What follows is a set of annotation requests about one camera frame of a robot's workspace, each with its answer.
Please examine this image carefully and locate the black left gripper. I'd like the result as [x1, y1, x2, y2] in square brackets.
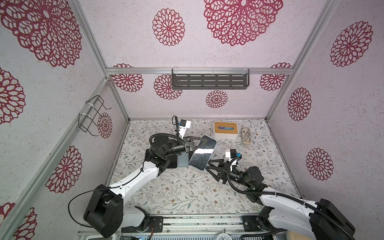
[164, 136, 208, 158]

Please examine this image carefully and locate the black phone clear case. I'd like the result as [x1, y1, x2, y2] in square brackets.
[190, 135, 217, 171]

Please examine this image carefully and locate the light blue phone case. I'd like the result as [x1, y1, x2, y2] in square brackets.
[177, 153, 193, 168]

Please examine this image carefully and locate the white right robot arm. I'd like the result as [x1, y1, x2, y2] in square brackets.
[206, 157, 356, 240]

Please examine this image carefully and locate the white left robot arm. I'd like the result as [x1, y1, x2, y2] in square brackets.
[84, 133, 208, 238]

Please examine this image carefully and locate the map print glasses case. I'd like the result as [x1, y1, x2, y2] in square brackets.
[241, 126, 252, 146]

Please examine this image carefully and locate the white tissue box wooden lid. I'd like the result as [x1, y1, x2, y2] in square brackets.
[213, 121, 239, 140]

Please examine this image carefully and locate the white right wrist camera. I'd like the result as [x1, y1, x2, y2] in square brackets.
[225, 149, 242, 166]

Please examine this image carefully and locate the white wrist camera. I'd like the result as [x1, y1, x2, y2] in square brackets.
[225, 149, 242, 166]
[178, 119, 191, 139]

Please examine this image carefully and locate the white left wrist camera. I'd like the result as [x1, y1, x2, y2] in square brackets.
[178, 119, 191, 139]

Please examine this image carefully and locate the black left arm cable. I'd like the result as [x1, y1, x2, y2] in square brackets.
[67, 115, 187, 229]

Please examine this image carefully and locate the grey wall shelf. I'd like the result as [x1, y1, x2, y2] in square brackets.
[171, 69, 250, 90]

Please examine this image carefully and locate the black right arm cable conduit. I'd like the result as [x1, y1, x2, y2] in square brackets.
[226, 157, 352, 240]

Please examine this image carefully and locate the black wire wall basket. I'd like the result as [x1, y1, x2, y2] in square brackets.
[78, 95, 113, 139]

